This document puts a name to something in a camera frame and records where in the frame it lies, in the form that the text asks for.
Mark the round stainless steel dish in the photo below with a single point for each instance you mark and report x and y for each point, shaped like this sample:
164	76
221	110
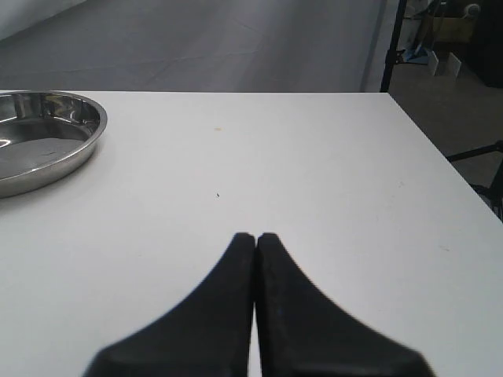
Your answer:
46	136

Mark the black tripod leg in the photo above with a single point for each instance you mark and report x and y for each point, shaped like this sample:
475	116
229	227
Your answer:
493	193

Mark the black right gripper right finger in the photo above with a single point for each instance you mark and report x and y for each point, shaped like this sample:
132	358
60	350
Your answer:
303	333

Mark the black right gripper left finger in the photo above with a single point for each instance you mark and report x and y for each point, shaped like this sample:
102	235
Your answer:
207	334

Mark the black stand pole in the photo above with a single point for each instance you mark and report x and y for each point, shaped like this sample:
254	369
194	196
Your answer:
392	52

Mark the grey backdrop cloth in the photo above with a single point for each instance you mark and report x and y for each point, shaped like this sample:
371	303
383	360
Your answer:
204	46

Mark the cardboard box background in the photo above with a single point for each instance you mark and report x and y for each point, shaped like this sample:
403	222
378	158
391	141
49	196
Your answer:
450	21

